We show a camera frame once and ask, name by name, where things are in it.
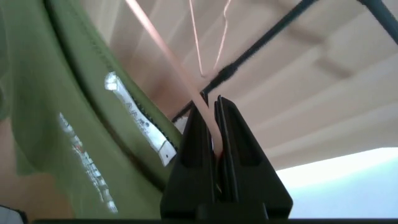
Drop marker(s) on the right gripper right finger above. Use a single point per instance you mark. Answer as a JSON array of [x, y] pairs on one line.
[[252, 183]]

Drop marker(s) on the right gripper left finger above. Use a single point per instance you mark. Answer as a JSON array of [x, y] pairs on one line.
[[189, 180]]

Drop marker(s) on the green sleeveless shirt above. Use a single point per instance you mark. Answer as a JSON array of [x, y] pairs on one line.
[[46, 109]]

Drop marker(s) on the black clothes rack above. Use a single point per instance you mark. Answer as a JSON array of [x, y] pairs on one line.
[[264, 39]]

